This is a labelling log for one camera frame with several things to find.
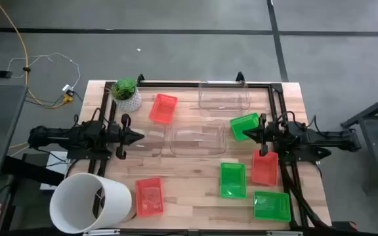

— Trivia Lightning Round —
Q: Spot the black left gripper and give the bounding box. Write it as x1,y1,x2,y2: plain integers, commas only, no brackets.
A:
110,113,146,161

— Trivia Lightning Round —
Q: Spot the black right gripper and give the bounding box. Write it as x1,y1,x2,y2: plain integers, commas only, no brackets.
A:
242,113,277,157

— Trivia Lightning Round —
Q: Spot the green plastic basket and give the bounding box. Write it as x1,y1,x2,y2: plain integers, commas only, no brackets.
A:
220,162,247,199
230,112,261,142
253,190,292,222

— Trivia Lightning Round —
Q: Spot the red plastic basket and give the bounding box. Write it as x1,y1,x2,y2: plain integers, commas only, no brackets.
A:
251,149,280,187
148,93,179,125
135,177,165,218

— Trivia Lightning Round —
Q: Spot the clear plastic shelf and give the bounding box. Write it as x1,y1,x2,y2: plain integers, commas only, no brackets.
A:
169,119,228,157
125,123,166,157
198,80,251,111

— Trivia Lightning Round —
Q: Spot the green plant in white pot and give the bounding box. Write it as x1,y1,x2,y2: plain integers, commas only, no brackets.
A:
105,77,143,113

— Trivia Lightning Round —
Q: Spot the white cylinder tube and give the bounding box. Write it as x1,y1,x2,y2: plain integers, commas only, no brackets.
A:
49,172,133,234

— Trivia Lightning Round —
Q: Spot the grey metal table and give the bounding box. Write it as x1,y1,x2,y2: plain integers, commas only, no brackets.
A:
341,88,378,194

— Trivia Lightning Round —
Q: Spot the black aluminium frame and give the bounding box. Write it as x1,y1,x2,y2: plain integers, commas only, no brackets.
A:
89,71,333,230

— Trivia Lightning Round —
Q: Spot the white cable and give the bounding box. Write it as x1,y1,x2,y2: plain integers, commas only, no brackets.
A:
7,52,81,90

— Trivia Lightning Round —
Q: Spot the yellow cable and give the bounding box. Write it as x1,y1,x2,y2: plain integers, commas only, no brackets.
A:
0,0,75,109

